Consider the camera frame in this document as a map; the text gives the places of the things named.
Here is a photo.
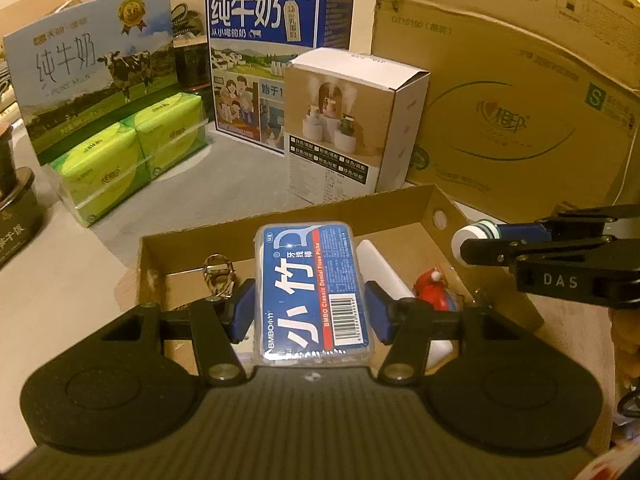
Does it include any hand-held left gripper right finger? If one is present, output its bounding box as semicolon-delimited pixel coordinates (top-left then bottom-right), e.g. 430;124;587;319
364;281;527;386

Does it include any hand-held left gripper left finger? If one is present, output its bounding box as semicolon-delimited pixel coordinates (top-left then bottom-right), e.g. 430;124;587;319
102;280;257;386

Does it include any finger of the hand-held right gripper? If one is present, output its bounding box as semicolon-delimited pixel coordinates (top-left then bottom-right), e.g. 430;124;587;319
460;236;618;267
497;203;640;246

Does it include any blue dental floss box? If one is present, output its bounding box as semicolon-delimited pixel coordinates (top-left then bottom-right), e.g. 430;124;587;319
252;221;378;367

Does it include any shallow cardboard tray box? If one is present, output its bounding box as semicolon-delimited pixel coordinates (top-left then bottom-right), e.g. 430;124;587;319
136;184;546;361

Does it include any small bronze metal hanger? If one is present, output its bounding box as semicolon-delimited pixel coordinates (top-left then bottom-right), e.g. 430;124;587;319
172;254;236;311

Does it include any small red santa figurine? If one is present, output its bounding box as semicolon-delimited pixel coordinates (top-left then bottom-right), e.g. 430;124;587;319
412;266;463;313

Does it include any large brown cardboard box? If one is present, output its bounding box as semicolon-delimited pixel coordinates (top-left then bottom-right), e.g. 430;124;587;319
371;0;640;226

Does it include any green tissue multipack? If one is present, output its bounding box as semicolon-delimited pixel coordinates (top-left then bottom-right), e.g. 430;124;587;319
47;91;208;228

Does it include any beige humidifier box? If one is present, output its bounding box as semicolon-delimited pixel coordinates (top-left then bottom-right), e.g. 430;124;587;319
284;47;432;206

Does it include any red white packet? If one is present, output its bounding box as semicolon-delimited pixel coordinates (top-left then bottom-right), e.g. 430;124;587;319
575;442;640;480

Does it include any blue milk carton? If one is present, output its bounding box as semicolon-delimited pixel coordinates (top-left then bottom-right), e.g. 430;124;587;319
205;0;358;148

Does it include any cow print milk carton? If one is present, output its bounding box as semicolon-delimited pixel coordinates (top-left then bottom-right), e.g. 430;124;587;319
2;0;181;166

